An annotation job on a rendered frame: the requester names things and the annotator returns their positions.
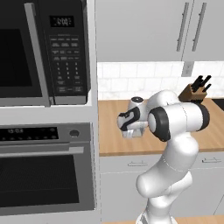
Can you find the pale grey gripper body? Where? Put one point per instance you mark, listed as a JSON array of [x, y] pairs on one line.
[[139, 129]]

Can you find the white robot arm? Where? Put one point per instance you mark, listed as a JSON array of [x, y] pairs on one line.
[[175, 151]]

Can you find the wide grey drawer front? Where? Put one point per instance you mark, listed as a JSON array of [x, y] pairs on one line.
[[116, 164]]

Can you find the white tall appliance cabinet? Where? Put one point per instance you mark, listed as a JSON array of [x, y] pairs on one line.
[[94, 116]]

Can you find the wooden knife block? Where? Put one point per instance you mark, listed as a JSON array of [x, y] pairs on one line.
[[192, 93]]

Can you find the round oven knob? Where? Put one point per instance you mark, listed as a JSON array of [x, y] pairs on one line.
[[74, 133]]

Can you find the grey base cupboard door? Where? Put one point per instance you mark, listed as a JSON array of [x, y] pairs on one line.
[[207, 192], [119, 198]]

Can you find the narrow grey drawer front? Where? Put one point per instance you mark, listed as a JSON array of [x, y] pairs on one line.
[[211, 160]]

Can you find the black hob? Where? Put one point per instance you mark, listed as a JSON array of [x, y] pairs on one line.
[[219, 104]]

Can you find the black microwave oven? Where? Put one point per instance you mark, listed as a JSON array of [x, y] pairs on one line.
[[67, 58]]

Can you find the steel built-in oven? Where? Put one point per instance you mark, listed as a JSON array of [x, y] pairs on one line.
[[43, 180]]

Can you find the grey wall power outlet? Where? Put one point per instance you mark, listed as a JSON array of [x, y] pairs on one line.
[[187, 68]]

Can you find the wide grey wall cupboard door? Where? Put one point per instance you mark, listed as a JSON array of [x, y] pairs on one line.
[[137, 29]]

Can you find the narrow grey wall cupboard door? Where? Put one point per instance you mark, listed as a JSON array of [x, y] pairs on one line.
[[213, 29]]

